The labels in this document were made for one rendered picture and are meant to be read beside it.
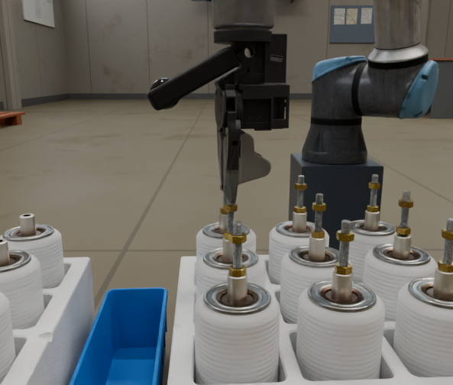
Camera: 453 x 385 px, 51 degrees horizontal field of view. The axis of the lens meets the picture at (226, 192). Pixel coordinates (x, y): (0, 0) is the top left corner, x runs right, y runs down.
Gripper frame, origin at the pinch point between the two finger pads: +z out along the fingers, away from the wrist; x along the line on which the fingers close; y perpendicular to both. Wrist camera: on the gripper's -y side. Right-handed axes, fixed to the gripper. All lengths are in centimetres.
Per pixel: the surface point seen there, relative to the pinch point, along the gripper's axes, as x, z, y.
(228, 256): -1.0, 8.5, 0.2
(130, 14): 953, -131, -32
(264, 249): 67, 34, 23
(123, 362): 16.1, 34.0, -15.6
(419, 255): -3.6, 9.2, 26.2
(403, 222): -3.1, 4.5, 23.8
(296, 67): 900, -28, 296
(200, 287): -1.8, 12.4, -3.8
